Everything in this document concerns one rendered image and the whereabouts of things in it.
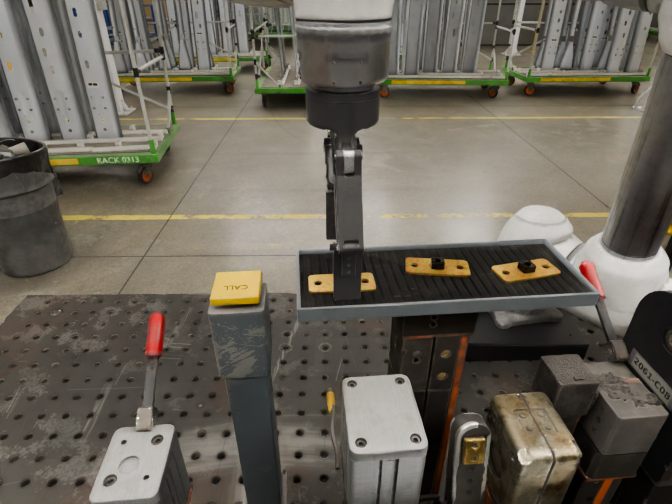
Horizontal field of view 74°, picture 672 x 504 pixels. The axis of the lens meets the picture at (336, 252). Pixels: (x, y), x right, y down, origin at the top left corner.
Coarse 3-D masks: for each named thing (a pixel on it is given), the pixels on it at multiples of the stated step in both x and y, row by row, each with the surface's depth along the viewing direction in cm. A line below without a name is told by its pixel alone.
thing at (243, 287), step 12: (216, 276) 59; (228, 276) 59; (240, 276) 59; (252, 276) 59; (216, 288) 56; (228, 288) 56; (240, 288) 56; (252, 288) 56; (216, 300) 55; (228, 300) 55; (240, 300) 55; (252, 300) 55
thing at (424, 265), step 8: (408, 264) 61; (416, 264) 61; (424, 264) 61; (432, 264) 59; (440, 264) 59; (448, 264) 61; (456, 264) 61; (464, 264) 61; (408, 272) 59; (416, 272) 59; (424, 272) 59; (432, 272) 59; (440, 272) 59; (448, 272) 59; (456, 272) 59; (464, 272) 59
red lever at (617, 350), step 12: (588, 264) 62; (588, 276) 61; (600, 288) 60; (600, 300) 60; (600, 312) 60; (612, 336) 58; (612, 348) 57; (624, 348) 57; (612, 360) 57; (624, 360) 57
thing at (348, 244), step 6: (348, 240) 44; (354, 240) 44; (348, 246) 43; (354, 246) 43; (348, 252) 43; (354, 252) 43; (342, 258) 46; (348, 258) 46; (354, 258) 46; (342, 264) 46; (348, 264) 46; (354, 264) 46; (342, 270) 46; (348, 270) 46; (354, 270) 46; (342, 276) 47; (348, 276) 47; (354, 276) 47
